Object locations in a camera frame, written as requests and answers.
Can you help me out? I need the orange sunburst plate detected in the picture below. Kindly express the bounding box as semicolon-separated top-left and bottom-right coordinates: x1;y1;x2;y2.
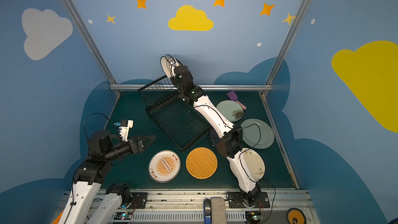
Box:
148;150;181;183
169;57;183;67

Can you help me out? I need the black wire dish rack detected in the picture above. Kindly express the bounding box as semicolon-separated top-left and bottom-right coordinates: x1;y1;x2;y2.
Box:
138;76;210;152

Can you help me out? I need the yellow woven round mat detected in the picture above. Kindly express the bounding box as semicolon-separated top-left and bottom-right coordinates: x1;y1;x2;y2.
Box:
186;147;218;179

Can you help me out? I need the dark blue plate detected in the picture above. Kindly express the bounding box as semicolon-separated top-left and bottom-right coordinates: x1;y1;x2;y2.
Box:
208;128;220;147

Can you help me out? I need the white cloud emblem plate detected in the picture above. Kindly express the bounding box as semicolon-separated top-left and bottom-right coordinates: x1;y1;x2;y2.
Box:
160;55;174;79

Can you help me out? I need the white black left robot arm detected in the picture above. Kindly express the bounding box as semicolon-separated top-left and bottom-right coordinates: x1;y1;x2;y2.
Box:
59;130;156;224

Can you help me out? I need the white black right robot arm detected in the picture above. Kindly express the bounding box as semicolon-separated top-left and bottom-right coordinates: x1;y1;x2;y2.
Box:
164;64;265;207

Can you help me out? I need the left green circuit board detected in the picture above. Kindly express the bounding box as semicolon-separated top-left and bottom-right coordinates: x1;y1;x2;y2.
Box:
114;212;133;221

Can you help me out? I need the green circuit board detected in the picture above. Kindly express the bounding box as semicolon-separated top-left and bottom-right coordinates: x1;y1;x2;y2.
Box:
245;212;263;224
114;212;133;221

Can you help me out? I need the pale green flower plate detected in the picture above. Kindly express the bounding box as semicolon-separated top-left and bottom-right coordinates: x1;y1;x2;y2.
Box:
216;100;244;122

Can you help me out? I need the grey blue block tool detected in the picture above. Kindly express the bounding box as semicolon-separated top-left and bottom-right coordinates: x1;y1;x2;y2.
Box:
203;197;227;224

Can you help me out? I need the purple pink spatula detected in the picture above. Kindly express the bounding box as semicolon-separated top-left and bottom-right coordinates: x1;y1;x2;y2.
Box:
227;91;247;111

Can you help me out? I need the pale green plain plate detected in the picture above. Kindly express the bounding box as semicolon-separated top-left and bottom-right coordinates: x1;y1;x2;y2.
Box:
241;118;275;149

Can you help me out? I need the cream floral sprig plate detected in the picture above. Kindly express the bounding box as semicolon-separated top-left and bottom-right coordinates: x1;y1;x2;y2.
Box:
239;148;265;181

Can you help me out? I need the right green circuit board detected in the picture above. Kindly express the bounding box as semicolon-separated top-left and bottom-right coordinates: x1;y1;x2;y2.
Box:
245;212;263;224

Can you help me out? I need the yellow black round disc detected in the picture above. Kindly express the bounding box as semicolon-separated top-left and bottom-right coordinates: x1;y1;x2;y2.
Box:
287;208;307;224

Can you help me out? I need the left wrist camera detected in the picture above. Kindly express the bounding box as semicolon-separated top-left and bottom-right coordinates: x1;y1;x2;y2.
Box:
114;120;134;142

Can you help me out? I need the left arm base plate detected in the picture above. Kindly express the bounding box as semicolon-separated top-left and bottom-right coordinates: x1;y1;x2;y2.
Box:
125;192;148;209

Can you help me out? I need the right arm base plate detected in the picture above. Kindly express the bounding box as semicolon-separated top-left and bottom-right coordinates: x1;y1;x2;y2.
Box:
226;191;271;208

